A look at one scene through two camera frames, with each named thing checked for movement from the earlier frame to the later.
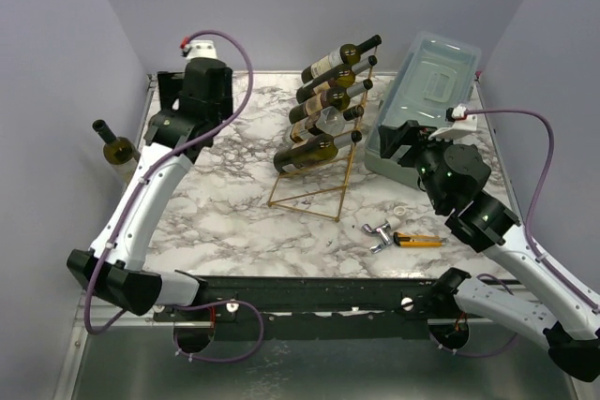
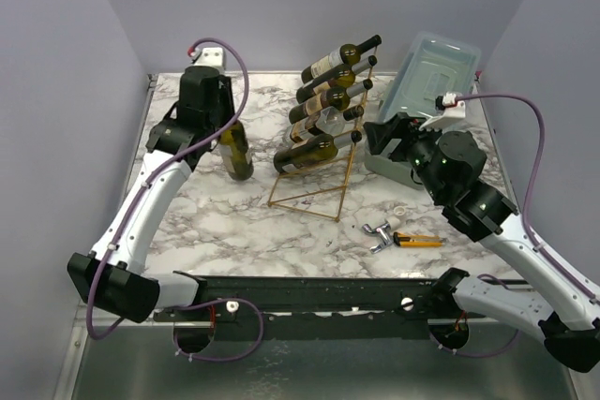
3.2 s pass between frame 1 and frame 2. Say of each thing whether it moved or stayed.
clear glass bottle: moved
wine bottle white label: stayed
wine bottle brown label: stayed
